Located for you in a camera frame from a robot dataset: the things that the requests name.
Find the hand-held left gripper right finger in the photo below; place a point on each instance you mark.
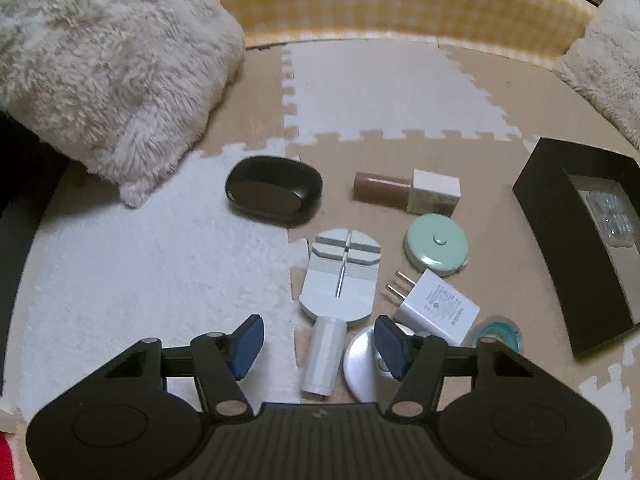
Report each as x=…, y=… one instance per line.
x=387, y=347

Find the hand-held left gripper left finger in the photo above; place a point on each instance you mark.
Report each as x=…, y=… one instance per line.
x=247, y=345

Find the white round disc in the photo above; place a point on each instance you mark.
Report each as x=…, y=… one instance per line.
x=362, y=365

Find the white plug charger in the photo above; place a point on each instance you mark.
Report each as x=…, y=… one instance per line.
x=440, y=307

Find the white watch link remover tool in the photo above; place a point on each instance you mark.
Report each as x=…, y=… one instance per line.
x=340, y=290

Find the teal tape roll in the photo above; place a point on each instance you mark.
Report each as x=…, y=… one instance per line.
x=500, y=331

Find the black oval case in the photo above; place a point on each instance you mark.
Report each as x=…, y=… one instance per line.
x=272, y=192

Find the black cardboard box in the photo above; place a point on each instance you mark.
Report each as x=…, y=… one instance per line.
x=555, y=240

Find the mint green tape measure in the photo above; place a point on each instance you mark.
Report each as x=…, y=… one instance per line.
x=436, y=245

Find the lipstick with white box cap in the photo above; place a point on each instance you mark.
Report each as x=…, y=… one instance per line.
x=400, y=187

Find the beige and white foam mat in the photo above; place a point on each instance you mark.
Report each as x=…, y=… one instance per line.
x=375, y=95

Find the clear plastic blister pack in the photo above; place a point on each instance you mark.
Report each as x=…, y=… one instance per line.
x=607, y=217

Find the red cloth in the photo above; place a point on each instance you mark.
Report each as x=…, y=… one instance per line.
x=7, y=460

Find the large cream fluffy pillow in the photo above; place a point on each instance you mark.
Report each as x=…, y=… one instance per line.
x=100, y=60

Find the yellow checked bed cover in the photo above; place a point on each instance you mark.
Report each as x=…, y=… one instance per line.
x=400, y=5

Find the grey-white fluffy pillow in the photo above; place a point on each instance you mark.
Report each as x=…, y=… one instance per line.
x=610, y=75

